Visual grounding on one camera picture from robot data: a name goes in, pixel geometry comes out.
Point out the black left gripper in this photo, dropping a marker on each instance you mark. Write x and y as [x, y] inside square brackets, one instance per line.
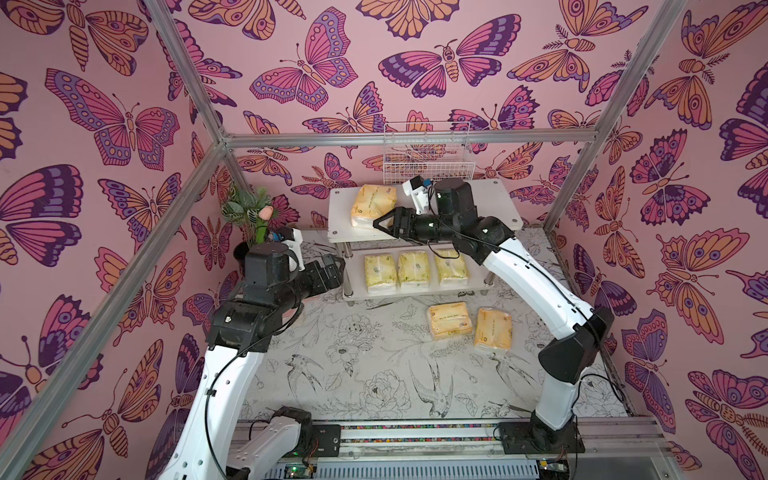
[333, 277]

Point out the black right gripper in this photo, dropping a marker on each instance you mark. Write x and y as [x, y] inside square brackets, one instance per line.
[401, 222]

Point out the orange tissue pack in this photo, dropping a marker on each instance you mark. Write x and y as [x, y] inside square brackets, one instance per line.
[494, 330]
[447, 320]
[372, 202]

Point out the yellow green tissue pack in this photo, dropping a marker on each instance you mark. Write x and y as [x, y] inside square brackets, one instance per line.
[380, 274]
[451, 268]
[414, 270]

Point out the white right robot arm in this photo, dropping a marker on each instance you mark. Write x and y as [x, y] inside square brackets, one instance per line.
[578, 330]

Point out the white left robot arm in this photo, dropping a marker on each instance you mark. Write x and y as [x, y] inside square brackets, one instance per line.
[237, 343]

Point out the white two-tier shelf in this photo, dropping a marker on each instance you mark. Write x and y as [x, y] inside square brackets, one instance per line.
[498, 221]

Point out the black vase with artificial plant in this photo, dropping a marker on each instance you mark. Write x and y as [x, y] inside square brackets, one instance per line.
[251, 212]

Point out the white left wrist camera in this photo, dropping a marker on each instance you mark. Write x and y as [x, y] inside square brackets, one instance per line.
[293, 239]

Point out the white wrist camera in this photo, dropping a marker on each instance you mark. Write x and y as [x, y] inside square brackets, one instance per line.
[417, 189]
[293, 239]

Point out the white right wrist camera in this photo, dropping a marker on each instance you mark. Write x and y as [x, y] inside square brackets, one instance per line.
[417, 189]

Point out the white wire basket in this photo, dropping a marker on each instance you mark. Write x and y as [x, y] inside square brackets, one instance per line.
[432, 154]

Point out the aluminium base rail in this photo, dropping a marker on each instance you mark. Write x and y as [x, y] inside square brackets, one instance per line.
[603, 448]

